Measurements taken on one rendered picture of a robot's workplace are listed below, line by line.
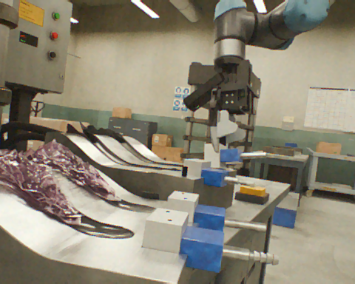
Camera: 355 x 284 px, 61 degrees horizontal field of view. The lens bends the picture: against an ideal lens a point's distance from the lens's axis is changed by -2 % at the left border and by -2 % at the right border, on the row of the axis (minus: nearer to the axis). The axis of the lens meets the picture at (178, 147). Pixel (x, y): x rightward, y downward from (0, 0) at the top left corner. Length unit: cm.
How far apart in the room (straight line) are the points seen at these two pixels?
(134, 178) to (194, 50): 744
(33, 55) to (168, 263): 117
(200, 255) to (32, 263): 15
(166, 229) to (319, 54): 713
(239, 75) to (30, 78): 88
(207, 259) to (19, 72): 113
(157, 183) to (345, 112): 668
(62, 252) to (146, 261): 7
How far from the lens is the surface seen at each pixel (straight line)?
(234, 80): 72
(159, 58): 833
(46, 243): 30
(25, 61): 134
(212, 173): 57
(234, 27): 75
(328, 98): 715
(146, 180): 58
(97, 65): 943
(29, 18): 137
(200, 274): 45
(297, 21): 68
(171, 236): 30
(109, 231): 36
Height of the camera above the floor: 97
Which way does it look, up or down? 3 degrees down
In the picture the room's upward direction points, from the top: 7 degrees clockwise
